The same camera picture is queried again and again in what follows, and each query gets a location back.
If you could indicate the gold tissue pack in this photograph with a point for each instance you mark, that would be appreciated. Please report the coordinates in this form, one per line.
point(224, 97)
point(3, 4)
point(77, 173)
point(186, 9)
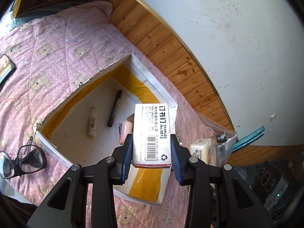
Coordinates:
point(201, 149)

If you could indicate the black smartphone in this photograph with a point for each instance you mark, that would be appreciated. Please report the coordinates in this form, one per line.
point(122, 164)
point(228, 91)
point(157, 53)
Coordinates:
point(8, 67)

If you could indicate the black eyeglasses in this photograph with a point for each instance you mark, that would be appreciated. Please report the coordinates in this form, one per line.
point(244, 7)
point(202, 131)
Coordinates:
point(30, 159)

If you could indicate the black marker pen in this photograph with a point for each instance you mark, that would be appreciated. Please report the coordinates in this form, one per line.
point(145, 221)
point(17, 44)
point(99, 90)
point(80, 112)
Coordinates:
point(114, 109)

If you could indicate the clear plastic bag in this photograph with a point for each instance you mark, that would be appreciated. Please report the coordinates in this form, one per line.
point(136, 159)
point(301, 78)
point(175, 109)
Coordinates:
point(219, 153)

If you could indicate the small white tube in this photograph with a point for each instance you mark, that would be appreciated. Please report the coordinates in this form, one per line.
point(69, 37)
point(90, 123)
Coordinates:
point(93, 121)

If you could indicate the white staples box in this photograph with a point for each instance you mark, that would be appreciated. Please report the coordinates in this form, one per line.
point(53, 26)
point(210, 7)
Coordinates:
point(151, 136)

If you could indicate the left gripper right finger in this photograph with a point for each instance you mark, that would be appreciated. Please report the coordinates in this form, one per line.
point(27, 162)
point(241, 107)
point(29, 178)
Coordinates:
point(216, 191)

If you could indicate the pink stapler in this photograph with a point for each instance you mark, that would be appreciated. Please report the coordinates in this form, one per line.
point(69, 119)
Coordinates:
point(125, 128)

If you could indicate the gold metal tin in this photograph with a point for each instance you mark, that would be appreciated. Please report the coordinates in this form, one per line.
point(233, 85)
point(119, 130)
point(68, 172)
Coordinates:
point(131, 118)

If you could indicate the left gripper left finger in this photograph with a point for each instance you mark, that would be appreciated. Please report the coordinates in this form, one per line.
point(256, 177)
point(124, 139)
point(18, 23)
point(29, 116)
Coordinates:
point(66, 204)

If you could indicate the pink bear quilt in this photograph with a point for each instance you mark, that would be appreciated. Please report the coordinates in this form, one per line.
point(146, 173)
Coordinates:
point(53, 55)

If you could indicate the glass tea bottle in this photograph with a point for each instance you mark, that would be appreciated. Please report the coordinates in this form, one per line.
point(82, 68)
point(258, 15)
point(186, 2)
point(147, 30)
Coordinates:
point(221, 137)

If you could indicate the white cardboard box yellow tape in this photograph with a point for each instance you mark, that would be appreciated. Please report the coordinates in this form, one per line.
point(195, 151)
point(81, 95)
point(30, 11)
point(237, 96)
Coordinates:
point(64, 131)

